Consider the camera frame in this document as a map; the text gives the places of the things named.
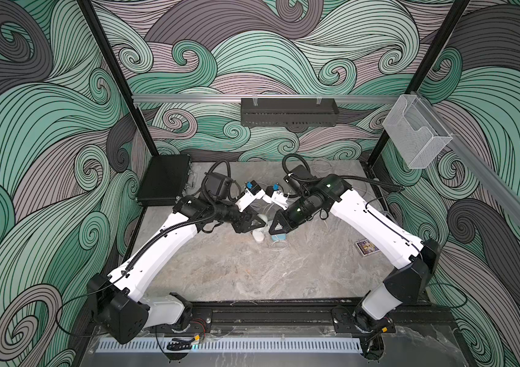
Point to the white earbud case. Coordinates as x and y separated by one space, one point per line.
258 236

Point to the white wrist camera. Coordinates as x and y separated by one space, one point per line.
252 192
274 195

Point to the white slotted cable duct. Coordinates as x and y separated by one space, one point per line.
237 345

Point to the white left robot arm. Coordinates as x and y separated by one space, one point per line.
118 300

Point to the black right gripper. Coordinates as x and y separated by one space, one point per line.
284 221

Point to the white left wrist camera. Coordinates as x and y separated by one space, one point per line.
252 192

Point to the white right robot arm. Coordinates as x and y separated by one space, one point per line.
414 259

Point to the aluminium right side rail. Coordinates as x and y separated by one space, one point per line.
478 151

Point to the black perforated wall tray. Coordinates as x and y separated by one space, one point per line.
294 114

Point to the clear acrylic wall holder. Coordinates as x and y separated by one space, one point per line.
416 130

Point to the aluminium wall rail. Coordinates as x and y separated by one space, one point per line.
237 98

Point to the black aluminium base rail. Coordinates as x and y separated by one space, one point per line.
287 316

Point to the blue earbud case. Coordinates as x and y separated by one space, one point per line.
279 237

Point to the black carbon-pattern briefcase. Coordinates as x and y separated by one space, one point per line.
165 180

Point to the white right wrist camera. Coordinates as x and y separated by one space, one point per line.
274 195

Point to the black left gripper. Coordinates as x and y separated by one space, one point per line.
244 219

